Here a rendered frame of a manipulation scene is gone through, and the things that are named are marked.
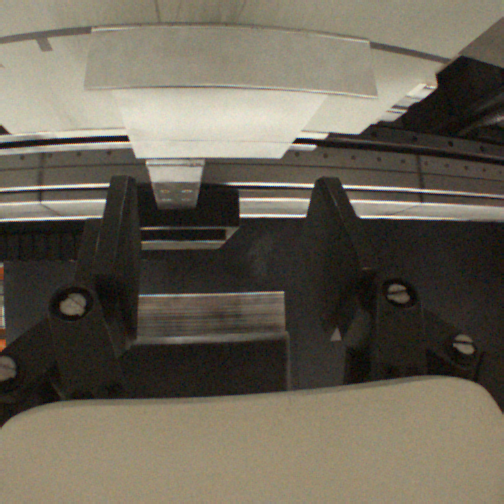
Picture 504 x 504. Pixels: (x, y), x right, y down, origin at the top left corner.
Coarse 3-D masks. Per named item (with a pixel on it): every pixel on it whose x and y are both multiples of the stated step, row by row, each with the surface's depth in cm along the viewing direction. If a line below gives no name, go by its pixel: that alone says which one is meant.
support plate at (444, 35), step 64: (0, 0) 8; (64, 0) 9; (128, 0) 9; (192, 0) 10; (256, 0) 10; (320, 0) 10; (384, 0) 10; (448, 0) 9; (0, 64) 11; (64, 64) 12; (384, 64) 13; (64, 128) 18; (320, 128) 20
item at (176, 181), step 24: (168, 168) 25; (192, 168) 25; (144, 192) 38; (168, 192) 31; (192, 192) 31; (216, 192) 39; (144, 216) 38; (168, 216) 38; (192, 216) 39; (216, 216) 39; (144, 240) 39; (168, 240) 39; (192, 240) 39; (216, 240) 40
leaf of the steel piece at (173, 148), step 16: (144, 144) 21; (160, 144) 21; (176, 144) 21; (192, 144) 21; (208, 144) 21; (224, 144) 21; (240, 144) 22; (256, 144) 22; (272, 144) 22; (288, 144) 22
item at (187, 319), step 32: (160, 320) 20; (192, 320) 20; (224, 320) 20; (256, 320) 21; (128, 352) 19; (160, 352) 19; (192, 352) 19; (224, 352) 19; (256, 352) 20; (288, 352) 20; (128, 384) 18; (160, 384) 19; (192, 384) 19; (224, 384) 19; (256, 384) 19; (288, 384) 20
